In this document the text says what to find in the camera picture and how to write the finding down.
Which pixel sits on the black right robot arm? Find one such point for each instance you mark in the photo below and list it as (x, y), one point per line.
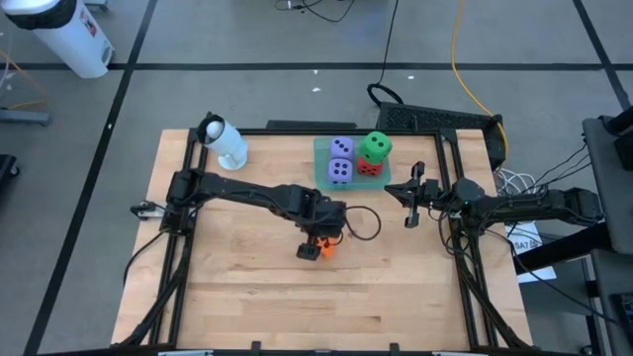
(534, 205)

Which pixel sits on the white cylindrical waste bin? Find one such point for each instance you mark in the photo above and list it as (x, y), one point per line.
(69, 34)

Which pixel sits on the teal translucent plastic bin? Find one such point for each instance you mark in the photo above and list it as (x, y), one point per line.
(321, 187)

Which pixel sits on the orange foam die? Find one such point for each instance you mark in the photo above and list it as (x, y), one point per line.
(329, 248)

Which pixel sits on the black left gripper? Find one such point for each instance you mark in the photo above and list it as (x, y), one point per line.
(331, 220)

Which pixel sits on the purple foam die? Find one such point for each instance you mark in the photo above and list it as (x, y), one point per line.
(340, 171)
(342, 148)

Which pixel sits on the white paper label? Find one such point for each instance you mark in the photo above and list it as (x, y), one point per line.
(526, 244)

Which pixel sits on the grey stand base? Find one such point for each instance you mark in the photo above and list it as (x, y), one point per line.
(25, 116)

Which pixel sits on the white camera on stand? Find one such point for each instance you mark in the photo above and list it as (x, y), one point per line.
(227, 141)

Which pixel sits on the green foam die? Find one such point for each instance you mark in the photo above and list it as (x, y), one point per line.
(376, 147)

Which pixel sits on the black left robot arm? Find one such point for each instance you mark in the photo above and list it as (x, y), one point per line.
(237, 188)

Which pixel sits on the black aluminium table frame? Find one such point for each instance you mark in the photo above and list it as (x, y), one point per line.
(441, 148)

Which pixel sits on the grey cart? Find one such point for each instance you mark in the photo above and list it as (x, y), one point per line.
(610, 163)

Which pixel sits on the red foam die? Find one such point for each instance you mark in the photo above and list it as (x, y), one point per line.
(368, 169)

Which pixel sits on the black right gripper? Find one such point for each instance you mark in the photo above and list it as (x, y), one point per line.
(427, 194)

